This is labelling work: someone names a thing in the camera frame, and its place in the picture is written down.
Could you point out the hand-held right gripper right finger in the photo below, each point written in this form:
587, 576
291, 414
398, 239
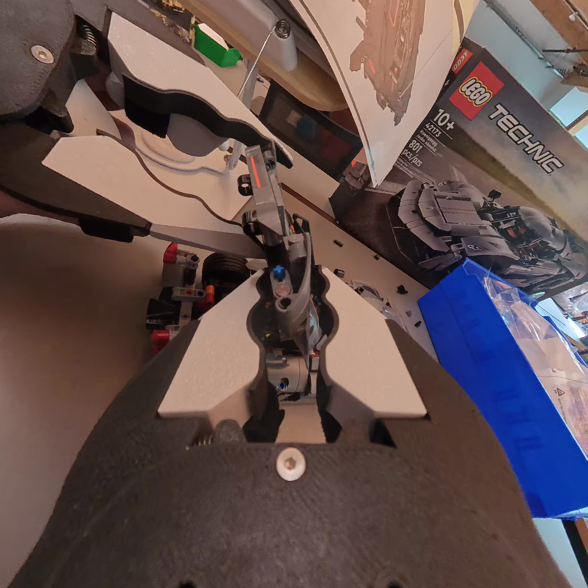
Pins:
367, 367

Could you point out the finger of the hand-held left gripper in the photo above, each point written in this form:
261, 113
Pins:
160, 69
128, 183

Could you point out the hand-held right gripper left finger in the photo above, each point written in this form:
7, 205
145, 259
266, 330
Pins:
216, 367

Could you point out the grey lego door panel assembly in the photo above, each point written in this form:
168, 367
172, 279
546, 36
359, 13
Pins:
268, 202

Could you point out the dark lego set box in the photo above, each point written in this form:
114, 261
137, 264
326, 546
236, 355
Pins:
505, 206

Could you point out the black box with yellow car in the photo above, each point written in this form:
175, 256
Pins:
177, 20

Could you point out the green plastic bin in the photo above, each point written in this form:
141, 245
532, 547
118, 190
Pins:
216, 48

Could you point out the blue plastic bin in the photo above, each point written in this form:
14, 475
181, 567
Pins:
482, 390

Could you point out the clear plastic parts bags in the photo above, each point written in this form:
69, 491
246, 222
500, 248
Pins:
542, 349

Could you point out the white instruction booklet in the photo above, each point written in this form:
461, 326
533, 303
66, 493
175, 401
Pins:
390, 55

